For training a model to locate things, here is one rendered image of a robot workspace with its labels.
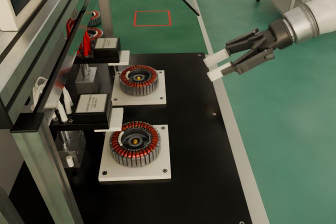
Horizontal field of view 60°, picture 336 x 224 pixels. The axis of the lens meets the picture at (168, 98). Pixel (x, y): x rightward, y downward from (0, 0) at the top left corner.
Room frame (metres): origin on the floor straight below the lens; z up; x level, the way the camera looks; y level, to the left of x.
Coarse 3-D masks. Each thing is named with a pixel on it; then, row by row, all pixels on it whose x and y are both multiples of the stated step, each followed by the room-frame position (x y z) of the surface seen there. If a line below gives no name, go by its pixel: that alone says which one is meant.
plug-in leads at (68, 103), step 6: (42, 78) 0.43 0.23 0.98; (36, 84) 0.41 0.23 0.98; (42, 84) 0.41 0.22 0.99; (36, 90) 0.41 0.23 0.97; (66, 90) 0.45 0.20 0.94; (36, 96) 0.41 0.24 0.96; (66, 96) 0.43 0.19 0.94; (36, 102) 0.41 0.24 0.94; (66, 102) 0.43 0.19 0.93; (72, 102) 0.45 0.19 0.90; (60, 108) 0.40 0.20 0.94; (66, 108) 0.42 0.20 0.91; (54, 114) 0.42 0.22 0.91; (60, 114) 0.40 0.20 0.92; (66, 114) 0.42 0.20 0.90; (66, 120) 0.40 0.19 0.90
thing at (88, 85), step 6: (78, 72) 0.68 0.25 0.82; (90, 72) 0.68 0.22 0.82; (96, 72) 0.69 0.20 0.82; (78, 78) 0.65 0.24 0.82; (90, 78) 0.65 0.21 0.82; (96, 78) 0.68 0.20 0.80; (78, 84) 0.64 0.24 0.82; (84, 84) 0.64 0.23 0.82; (90, 84) 0.64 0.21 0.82; (96, 84) 0.67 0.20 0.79; (78, 90) 0.64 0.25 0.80; (84, 90) 0.64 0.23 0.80; (90, 90) 0.64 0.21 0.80; (96, 90) 0.65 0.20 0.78
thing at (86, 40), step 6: (66, 24) 0.68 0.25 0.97; (72, 24) 0.68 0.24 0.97; (66, 30) 0.69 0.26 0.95; (66, 36) 0.69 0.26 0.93; (84, 36) 0.65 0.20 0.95; (84, 42) 0.64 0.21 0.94; (90, 42) 0.70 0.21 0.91; (78, 48) 0.68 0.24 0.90; (84, 48) 0.64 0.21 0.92; (84, 54) 0.65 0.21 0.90
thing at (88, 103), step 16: (80, 96) 0.45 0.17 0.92; (96, 96) 0.45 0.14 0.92; (80, 112) 0.41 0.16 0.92; (96, 112) 0.41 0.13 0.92; (112, 112) 0.45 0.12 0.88; (64, 128) 0.40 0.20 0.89; (80, 128) 0.40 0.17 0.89; (96, 128) 0.40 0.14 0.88; (112, 128) 0.41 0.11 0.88; (64, 144) 0.41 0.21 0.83
